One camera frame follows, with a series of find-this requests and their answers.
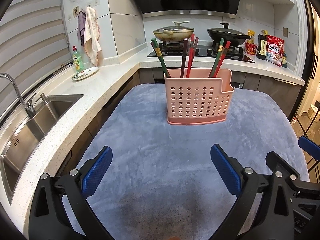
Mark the purple hanging cloth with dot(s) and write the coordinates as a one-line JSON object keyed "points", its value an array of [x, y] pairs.
{"points": [[81, 26]]}

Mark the maroon chopstick gold band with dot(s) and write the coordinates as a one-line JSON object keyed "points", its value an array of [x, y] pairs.
{"points": [[157, 56]]}

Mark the white window blinds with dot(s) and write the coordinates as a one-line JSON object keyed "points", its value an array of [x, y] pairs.
{"points": [[33, 42]]}

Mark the dark soy sauce bottle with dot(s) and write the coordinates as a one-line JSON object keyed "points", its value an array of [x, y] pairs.
{"points": [[262, 45]]}

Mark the black wok with lid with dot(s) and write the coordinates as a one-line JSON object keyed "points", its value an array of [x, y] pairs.
{"points": [[235, 37]]}

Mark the red cereal bag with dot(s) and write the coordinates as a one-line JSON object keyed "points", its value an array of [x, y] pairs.
{"points": [[274, 50]]}

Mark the brown chopstick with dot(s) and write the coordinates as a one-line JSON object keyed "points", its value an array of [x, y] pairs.
{"points": [[184, 55]]}

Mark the beige pan with lid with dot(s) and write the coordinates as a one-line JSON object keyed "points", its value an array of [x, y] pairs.
{"points": [[175, 33]]}

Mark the bright red chopstick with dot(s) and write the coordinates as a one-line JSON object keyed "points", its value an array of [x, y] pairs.
{"points": [[223, 57], [191, 48]]}

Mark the yellow snack bag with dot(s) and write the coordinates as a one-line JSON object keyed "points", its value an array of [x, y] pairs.
{"points": [[251, 35]]}

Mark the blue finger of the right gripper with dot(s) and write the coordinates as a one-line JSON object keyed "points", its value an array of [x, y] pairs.
{"points": [[309, 147]]}

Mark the black gas stove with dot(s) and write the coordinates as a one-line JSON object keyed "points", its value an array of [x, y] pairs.
{"points": [[176, 49]]}

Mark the soap dispenser pump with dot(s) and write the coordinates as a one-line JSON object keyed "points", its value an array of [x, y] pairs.
{"points": [[42, 100]]}

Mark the dark red chopstick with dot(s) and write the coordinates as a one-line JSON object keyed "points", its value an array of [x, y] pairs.
{"points": [[195, 46], [219, 60]]}

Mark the green dish soap bottle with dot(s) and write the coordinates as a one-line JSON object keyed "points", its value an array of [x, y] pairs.
{"points": [[77, 59]]}

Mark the green chopstick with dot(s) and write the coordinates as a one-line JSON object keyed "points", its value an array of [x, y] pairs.
{"points": [[160, 57], [219, 49]]}

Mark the chrome faucet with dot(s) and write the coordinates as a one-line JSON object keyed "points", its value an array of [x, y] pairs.
{"points": [[28, 106]]}

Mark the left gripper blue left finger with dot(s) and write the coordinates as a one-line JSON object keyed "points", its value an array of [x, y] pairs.
{"points": [[93, 171]]}

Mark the white hanging towel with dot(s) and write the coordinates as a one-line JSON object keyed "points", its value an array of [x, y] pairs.
{"points": [[92, 46]]}

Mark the patterned plate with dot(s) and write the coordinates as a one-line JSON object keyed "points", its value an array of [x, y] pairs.
{"points": [[84, 74]]}

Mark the pink perforated utensil holder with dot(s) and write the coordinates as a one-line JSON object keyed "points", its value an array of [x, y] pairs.
{"points": [[199, 99]]}

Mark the stainless steel sink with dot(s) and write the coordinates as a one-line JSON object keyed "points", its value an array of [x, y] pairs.
{"points": [[26, 138]]}

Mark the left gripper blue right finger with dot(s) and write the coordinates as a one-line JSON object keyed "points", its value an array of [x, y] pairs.
{"points": [[227, 169]]}

